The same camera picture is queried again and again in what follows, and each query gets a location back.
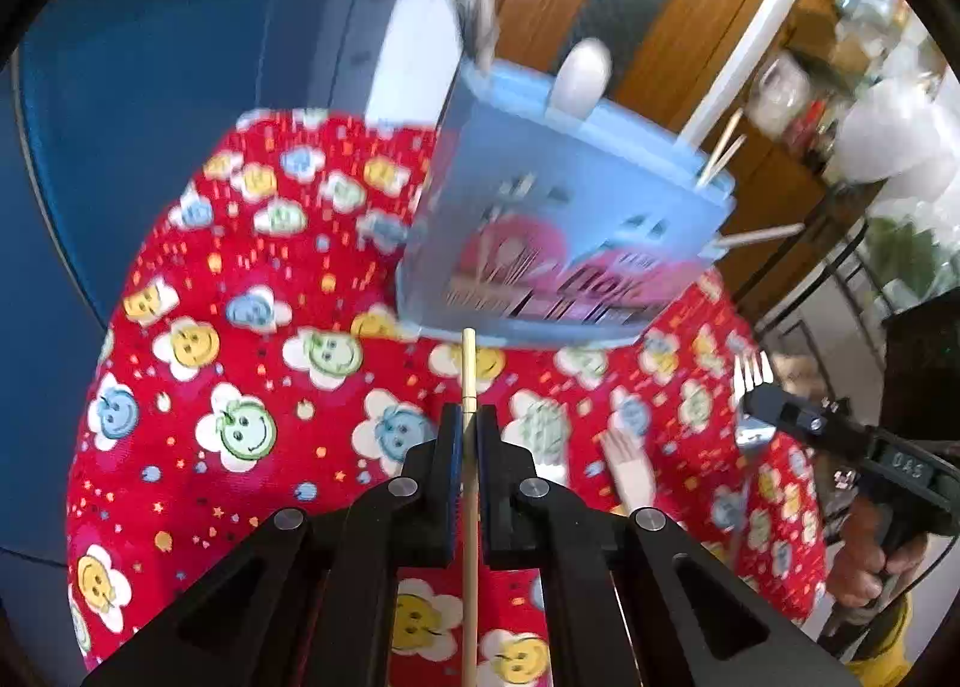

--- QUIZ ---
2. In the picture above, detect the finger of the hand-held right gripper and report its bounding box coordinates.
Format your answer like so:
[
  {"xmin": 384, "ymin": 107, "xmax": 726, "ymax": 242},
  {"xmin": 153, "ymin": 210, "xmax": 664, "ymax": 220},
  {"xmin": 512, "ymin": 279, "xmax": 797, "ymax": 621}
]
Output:
[{"xmin": 739, "ymin": 383, "xmax": 877, "ymax": 464}]

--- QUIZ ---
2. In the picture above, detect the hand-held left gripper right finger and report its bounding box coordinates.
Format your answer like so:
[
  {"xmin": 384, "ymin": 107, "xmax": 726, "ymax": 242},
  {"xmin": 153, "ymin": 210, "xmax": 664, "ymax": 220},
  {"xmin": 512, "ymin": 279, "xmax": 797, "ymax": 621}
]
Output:
[{"xmin": 475, "ymin": 404, "xmax": 857, "ymax": 687}]

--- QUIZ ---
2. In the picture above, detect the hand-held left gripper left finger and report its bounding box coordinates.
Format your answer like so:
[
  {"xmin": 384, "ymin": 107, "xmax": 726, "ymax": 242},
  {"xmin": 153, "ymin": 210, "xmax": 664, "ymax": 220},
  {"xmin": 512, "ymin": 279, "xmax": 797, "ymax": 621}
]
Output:
[{"xmin": 81, "ymin": 404, "xmax": 464, "ymax": 687}]

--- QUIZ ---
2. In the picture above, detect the light blue plastic utensil holder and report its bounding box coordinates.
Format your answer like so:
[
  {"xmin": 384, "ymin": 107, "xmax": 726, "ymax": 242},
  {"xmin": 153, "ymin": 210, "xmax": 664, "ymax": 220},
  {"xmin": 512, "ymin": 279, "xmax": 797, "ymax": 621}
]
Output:
[{"xmin": 396, "ymin": 55, "xmax": 737, "ymax": 350}]

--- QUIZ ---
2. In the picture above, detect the person's right hand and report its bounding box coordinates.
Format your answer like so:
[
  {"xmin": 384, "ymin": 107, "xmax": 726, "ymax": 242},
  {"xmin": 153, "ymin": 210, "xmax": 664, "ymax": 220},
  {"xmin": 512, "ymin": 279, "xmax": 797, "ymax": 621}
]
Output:
[{"xmin": 828, "ymin": 503, "xmax": 932, "ymax": 610}]

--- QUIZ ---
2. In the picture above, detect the black metal rack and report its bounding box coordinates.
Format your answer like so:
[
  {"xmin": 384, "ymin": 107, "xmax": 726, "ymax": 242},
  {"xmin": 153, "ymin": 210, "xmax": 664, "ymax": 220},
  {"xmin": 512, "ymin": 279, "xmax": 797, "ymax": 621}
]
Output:
[{"xmin": 741, "ymin": 205, "xmax": 905, "ymax": 389}]

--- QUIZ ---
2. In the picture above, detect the pale plastic spoon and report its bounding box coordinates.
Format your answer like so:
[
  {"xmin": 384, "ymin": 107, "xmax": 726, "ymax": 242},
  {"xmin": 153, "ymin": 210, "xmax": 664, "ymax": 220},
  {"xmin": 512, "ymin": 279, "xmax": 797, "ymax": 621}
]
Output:
[{"xmin": 600, "ymin": 427, "xmax": 655, "ymax": 509}]

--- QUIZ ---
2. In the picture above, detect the yellow cloth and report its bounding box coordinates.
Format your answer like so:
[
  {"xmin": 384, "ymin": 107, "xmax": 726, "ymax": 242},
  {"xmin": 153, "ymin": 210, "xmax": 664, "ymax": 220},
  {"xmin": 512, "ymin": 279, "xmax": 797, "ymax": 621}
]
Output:
[{"xmin": 846, "ymin": 593, "xmax": 914, "ymax": 687}]

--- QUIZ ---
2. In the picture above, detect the plastic bag of greens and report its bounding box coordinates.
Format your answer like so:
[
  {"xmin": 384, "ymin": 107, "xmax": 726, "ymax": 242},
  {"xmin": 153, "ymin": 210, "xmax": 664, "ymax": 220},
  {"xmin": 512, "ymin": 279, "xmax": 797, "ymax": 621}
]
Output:
[{"xmin": 861, "ymin": 205, "xmax": 960, "ymax": 299}]

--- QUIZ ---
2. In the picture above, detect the red printed blanket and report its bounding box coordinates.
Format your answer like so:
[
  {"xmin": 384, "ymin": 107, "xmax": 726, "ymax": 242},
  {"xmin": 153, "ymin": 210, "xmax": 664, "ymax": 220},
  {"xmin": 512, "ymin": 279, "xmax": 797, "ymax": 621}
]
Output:
[{"xmin": 66, "ymin": 106, "xmax": 827, "ymax": 687}]

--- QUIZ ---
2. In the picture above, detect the wooden shelf cabinet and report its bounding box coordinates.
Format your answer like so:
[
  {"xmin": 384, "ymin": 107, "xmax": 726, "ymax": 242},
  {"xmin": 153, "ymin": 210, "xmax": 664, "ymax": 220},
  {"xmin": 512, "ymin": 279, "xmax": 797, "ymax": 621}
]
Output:
[{"xmin": 712, "ymin": 0, "xmax": 935, "ymax": 302}]

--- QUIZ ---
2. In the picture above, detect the white plastic bag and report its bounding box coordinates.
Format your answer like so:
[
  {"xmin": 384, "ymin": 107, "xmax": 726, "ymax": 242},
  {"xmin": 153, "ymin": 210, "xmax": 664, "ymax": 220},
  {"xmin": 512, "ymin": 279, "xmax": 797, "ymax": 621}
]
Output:
[{"xmin": 831, "ymin": 73, "xmax": 960, "ymax": 209}]

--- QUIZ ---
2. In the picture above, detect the white spoon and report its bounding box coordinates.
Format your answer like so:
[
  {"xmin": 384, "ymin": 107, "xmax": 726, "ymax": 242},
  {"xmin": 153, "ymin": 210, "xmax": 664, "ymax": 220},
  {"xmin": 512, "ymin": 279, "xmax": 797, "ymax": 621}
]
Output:
[{"xmin": 550, "ymin": 37, "xmax": 613, "ymax": 119}]

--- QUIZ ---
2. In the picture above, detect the dark metal spoon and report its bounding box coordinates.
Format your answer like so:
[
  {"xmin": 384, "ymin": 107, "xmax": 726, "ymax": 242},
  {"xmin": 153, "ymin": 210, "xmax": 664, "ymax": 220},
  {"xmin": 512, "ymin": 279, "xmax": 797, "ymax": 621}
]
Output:
[{"xmin": 463, "ymin": 0, "xmax": 505, "ymax": 71}]

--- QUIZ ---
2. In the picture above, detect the blue base cabinet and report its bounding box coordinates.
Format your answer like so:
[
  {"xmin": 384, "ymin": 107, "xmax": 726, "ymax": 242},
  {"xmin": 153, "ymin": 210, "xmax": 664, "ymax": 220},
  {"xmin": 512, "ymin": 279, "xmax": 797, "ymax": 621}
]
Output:
[{"xmin": 0, "ymin": 0, "xmax": 422, "ymax": 572}]

